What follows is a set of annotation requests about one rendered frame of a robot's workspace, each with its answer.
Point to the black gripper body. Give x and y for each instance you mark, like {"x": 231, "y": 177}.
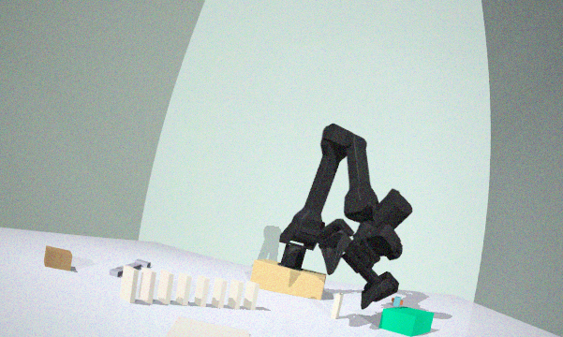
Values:
{"x": 359, "y": 255}

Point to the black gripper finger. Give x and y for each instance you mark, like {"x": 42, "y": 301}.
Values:
{"x": 375, "y": 291}
{"x": 333, "y": 248}

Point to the grey flat bar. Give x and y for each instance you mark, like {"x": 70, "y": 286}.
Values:
{"x": 117, "y": 272}

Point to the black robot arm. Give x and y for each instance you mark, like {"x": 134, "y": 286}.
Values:
{"x": 361, "y": 205}

